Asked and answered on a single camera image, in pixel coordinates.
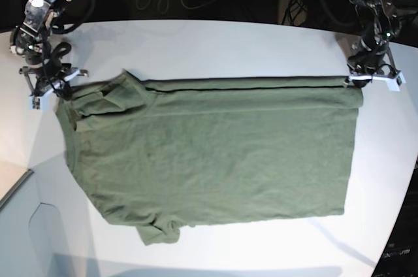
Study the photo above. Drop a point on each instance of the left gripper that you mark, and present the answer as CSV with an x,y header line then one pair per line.
x,y
366,68

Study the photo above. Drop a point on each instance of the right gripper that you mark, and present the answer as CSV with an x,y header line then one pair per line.
x,y
52,78

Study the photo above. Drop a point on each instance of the olive green t-shirt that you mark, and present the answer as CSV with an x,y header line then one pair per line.
x,y
162,155

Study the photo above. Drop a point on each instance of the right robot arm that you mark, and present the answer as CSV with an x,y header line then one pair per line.
x,y
30,40

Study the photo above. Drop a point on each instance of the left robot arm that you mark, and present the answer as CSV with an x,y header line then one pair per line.
x,y
380,23

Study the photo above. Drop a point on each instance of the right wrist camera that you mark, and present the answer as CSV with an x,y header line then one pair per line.
x,y
38,102

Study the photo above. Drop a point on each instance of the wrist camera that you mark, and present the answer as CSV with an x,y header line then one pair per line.
x,y
38,102
395,83

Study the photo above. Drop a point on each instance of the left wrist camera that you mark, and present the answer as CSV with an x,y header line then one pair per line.
x,y
395,83

